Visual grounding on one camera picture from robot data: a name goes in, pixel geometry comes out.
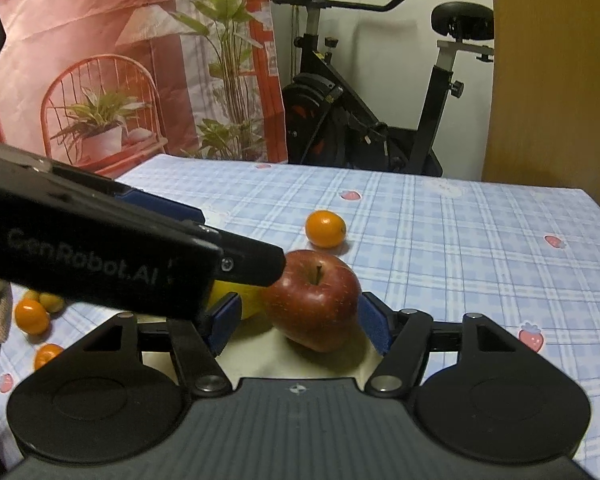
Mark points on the printed backdrop cloth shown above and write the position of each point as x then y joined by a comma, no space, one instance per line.
105,20

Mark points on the red apple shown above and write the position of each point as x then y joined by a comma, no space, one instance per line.
314,305

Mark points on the blue checked tablecloth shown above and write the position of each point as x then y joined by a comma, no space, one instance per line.
455,240

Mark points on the black exercise bike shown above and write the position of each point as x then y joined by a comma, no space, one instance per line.
340,125

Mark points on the cream plate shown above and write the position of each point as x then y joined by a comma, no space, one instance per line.
265,360

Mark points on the small orange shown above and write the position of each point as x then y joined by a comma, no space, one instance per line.
30,316
325,229
46,355

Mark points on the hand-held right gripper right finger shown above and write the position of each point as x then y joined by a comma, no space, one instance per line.
376,330

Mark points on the yellow lemon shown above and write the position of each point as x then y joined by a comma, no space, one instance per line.
250,302

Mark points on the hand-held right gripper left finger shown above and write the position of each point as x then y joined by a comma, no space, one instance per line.
225,322

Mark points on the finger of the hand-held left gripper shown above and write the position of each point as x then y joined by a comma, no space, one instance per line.
255,262
170,210

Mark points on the small tan longan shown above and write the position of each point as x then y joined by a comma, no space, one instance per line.
51,302

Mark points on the wooden door panel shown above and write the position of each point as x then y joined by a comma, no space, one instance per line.
555,85

